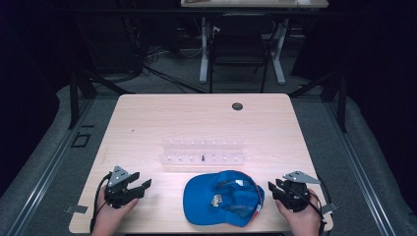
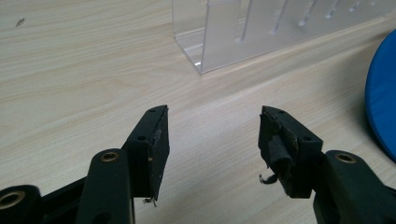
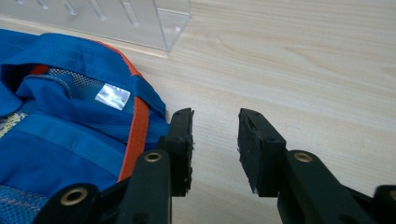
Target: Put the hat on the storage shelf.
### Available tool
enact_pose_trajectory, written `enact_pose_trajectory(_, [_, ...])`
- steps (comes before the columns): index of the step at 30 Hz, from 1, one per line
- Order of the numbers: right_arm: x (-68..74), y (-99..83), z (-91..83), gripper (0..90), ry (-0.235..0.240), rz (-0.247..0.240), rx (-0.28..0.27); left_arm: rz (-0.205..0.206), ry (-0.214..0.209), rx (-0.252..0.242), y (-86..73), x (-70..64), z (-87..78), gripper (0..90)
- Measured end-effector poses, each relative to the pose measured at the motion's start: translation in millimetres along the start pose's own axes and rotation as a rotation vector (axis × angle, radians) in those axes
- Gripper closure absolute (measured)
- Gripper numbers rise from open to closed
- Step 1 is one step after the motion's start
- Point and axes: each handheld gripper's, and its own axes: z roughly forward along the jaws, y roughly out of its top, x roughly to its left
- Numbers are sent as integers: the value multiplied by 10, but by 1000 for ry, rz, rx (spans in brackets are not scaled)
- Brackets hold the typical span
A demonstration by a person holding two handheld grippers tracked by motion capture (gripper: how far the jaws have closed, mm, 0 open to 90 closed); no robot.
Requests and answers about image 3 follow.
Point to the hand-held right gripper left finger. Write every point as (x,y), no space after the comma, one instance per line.
(180,146)

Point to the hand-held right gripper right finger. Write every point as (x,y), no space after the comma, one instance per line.
(260,155)

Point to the blue jacket with orange trim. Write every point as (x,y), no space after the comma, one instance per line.
(71,124)

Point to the clear acrylic stand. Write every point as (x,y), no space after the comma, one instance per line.
(102,18)

